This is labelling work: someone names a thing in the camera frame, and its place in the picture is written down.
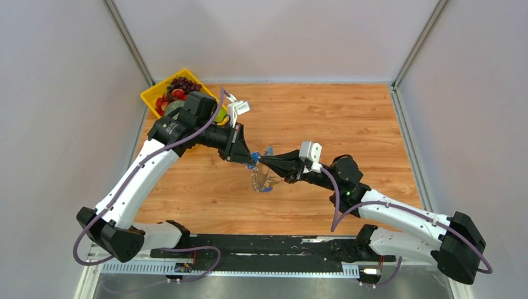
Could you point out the slotted cable duct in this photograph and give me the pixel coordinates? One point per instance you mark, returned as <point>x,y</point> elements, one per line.
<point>172,268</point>

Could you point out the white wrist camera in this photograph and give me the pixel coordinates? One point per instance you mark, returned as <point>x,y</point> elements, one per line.
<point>310,152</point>
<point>236,108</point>

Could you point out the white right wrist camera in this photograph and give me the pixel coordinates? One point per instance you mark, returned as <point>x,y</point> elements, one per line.
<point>310,152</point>

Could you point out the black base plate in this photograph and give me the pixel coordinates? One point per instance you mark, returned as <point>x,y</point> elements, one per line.
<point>271,252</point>

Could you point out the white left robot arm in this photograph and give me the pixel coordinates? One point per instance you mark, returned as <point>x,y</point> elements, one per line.
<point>111,225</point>

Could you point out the green melon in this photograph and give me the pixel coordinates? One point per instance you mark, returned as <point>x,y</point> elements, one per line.
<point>174,108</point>

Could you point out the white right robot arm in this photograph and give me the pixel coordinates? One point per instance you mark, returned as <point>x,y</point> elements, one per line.
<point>452,243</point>

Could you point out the purple grape bunch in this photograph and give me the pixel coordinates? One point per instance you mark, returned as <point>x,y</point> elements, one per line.
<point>185,84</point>

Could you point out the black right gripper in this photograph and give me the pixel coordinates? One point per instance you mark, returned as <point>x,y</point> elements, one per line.
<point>281,166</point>

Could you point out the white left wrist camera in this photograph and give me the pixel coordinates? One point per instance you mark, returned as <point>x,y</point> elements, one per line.
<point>236,108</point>

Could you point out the yellow plastic fruit bin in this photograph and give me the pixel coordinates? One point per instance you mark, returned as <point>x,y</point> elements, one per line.
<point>154,97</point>

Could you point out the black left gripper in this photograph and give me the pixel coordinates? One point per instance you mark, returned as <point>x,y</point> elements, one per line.
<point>236,149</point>

